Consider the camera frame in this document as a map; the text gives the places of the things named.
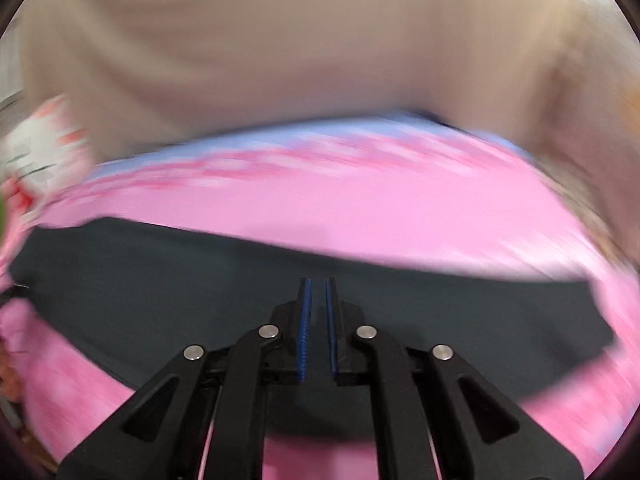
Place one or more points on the white and pink printed pillow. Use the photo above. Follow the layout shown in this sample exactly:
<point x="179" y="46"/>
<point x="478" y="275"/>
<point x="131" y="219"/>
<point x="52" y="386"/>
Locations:
<point x="40" y="142"/>

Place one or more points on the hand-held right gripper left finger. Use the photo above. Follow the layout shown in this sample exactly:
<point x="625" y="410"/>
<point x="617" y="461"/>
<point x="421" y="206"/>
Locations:
<point x="304" y="332"/>

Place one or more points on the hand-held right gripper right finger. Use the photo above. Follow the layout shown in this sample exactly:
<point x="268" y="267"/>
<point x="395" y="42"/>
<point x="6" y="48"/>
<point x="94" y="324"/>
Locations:
<point x="331" y="332"/>

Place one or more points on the beige curtain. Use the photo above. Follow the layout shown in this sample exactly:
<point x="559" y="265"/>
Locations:
<point x="300" y="35"/>

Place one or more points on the pink patterned bedsheet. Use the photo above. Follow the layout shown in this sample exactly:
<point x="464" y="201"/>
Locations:
<point x="350" y="200"/>

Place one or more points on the dark pants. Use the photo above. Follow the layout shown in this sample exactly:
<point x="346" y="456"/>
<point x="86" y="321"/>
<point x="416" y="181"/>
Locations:
<point x="150" y="285"/>

